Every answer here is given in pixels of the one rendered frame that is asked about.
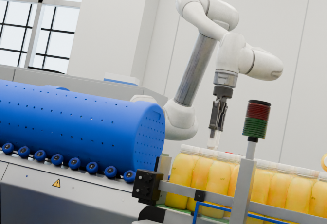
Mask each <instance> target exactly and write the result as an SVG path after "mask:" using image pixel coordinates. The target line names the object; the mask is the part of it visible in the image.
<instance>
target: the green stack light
mask: <svg viewBox="0 0 327 224"><path fill-rule="evenodd" d="M267 126H268V121H264V120H260V119H254V118H245V121H244V125H243V131H242V135H243V136H246V137H253V138H258V139H265V138H266V132H267V128H268V127H267Z"/></svg>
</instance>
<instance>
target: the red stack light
mask: <svg viewBox="0 0 327 224"><path fill-rule="evenodd" d="M270 110H271V107H269V106H266V105H262V104H257V103H248V104H247V109H246V115H245V117H246V118H254V119H260V120H264V121H269V117H270Z"/></svg>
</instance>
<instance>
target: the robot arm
mask: <svg viewBox="0 0 327 224"><path fill-rule="evenodd" d="M175 6H176V9H177V11H178V13H179V14H180V16H181V17H182V18H184V19H185V20H186V21H188V22H189V23H191V24H193V25H194V26H195V27H197V28H198V31H199V33H198V36H197V39H196V41H195V44H194V46H193V49H192V51H191V54H190V57H189V59H188V62H187V64H186V67H185V70H184V72H183V75H182V78H181V81H180V83H179V86H178V89H177V91H176V94H175V96H174V98H172V99H170V100H169V101H168V102H167V103H166V104H165V105H164V107H163V108H162V110H163V113H164V117H165V139H166V140H173V141H183V140H188V139H191V138H193V137H194V136H195V135H196V133H197V131H198V127H199V123H198V119H197V117H196V116H195V109H194V107H193V105H192V104H193V101H194V99H195V96H196V94H197V91H198V89H199V86H200V84H201V81H202V79H203V76H204V74H205V71H206V69H207V66H208V64H209V61H210V59H211V56H212V54H213V51H214V49H215V46H216V44H217V41H219V42H220V43H219V46H218V50H217V54H216V61H215V63H216V70H215V75H214V80H213V84H215V85H216V86H214V90H213V95H214V96H216V97H217V98H216V100H215V101H213V107H212V113H211V118H210V124H209V127H208V128H209V129H210V132H209V137H208V142H207V147H210V148H215V146H217V149H218V145H219V139H220V134H221V132H223V126H224V121H225V117H226V112H227V109H228V106H227V103H226V102H227V99H231V98H232V95H233V91H234V90H233V88H236V84H237V78H238V74H244V75H247V76H249V77H251V78H254V79H258V80H262V81H274V80H277V79H278V78H279V77H280V76H281V75H282V73H283V69H284V66H283V63H282V61H281V60H280V59H279V58H278V57H276V56H274V55H272V54H271V53H270V52H268V51H266V50H264V49H262V48H260V47H252V46H251V45H249V44H248V43H246V42H245V39H244V36H243V35H242V34H238V33H233V32H230V31H231V30H233V29H234V28H235V27H236V26H237V25H238V23H239V12H238V11H237V10H236V9H235V8H234V7H233V6H232V5H230V4H229V3H227V2H225V1H223V0H176V1H175ZM136 101H145V102H151V103H157V102H156V100H155V99H154V98H153V97H151V96H147V95H134V96H133V97H132V98H131V99H130V101H129V102H136Z"/></svg>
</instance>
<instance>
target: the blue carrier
mask: <svg viewBox="0 0 327 224"><path fill-rule="evenodd" d="M164 139H165V117H164V112H163V110H162V108H161V107H160V106H159V105H158V104H157V103H151V102H145V101H136V102H129V101H123V100H118V99H112V98H106V97H100V96H94V95H89V94H83V93H77V92H72V91H69V90H68V89H66V88H64V87H58V86H51V85H45V86H35V85H30V84H24V83H18V82H12V81H7V80H1V79H0V148H2V147H3V145H4V144H6V143H12V144H13V145H14V151H17V152H18V150H19V149H20V148H21V147H24V146H27V147H28V148H29V149H30V153H29V154H30V155H35V153H36V152H37V151H39V150H44V151H45V152H46V154H47V156H46V158H48V159H51V158H52V156H54V155H55V154H61V155H62V156H63V162H65V163H69V161H70V160H71V159H72V158H78V159H80V161H81V165H80V166H81V167H86V166H87V164H89V163H90V162H96V163H97V164H98V166H99V169H98V171H103V172H104V171H105V169H106V168H107V167H109V166H114V167H115V168H116V169H117V175H121V176H123V175H124V173H125V172H126V171H129V170H132V171H134V172H135V173H136V171H137V169H144V170H150V171H154V167H155V162H156V157H157V156H158V157H160V156H161V154H162V151H163V147H164Z"/></svg>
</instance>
